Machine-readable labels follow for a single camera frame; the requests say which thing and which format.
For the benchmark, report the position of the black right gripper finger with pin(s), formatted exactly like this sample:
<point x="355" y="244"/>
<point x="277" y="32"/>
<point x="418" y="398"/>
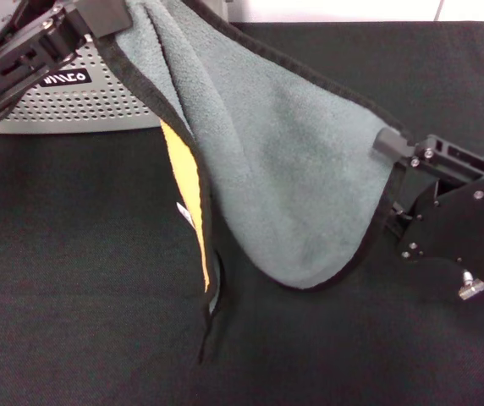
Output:
<point x="409" y="194"/>
<point x="458" y="162"/>

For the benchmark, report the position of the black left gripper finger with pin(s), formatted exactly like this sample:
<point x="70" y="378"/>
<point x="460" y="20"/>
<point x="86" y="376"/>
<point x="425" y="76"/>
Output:
<point x="22" y="76"/>

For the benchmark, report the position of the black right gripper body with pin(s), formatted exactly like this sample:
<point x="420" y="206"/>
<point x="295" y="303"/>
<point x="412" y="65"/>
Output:
<point x="458" y="228"/>

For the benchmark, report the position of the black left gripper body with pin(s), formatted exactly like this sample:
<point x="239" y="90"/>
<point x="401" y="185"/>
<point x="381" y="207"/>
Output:
<point x="1" y="25"/>

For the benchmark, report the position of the grey towel with black trim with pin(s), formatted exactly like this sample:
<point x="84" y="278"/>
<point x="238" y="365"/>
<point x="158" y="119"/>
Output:
<point x="288" y="169"/>

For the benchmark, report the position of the grey perforated storage box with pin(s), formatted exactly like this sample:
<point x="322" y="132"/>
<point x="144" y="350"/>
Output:
<point x="98" y="110"/>

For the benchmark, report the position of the black tablecloth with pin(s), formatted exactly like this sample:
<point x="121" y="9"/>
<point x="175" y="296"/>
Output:
<point x="98" y="254"/>

